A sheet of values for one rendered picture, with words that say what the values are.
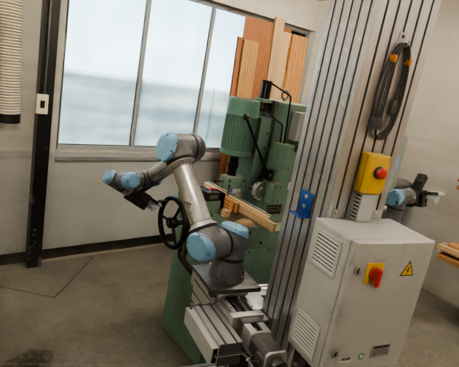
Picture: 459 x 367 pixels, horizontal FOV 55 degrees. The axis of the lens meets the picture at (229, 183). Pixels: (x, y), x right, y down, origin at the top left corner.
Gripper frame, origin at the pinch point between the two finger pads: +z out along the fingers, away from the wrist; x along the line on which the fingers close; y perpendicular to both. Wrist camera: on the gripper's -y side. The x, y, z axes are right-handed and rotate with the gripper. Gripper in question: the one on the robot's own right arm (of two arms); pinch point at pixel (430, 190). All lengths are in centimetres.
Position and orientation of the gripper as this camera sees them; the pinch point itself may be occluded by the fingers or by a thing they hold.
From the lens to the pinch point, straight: 246.3
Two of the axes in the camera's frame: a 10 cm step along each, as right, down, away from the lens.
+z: 7.6, -0.3, 6.5
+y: -0.9, 9.8, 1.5
